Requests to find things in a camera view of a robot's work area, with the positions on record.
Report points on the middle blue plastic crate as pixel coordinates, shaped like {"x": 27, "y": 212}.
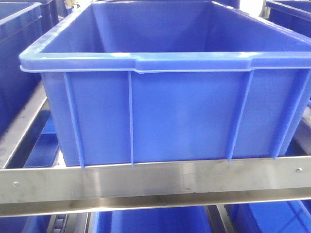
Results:
{"x": 155, "y": 80}

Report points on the blue plastic crate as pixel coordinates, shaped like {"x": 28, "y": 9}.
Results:
{"x": 161, "y": 220}
{"x": 22, "y": 22}
{"x": 155, "y": 80}
{"x": 291, "y": 14}

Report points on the lower blue plastic crate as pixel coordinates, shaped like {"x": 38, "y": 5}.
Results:
{"x": 161, "y": 220}

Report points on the left blue plastic crate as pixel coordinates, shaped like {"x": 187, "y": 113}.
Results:
{"x": 22, "y": 22}

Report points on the right blue plastic crate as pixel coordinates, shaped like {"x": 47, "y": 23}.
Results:
{"x": 291, "y": 14}

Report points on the stainless steel shelf rail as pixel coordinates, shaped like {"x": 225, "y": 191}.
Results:
{"x": 44, "y": 191}

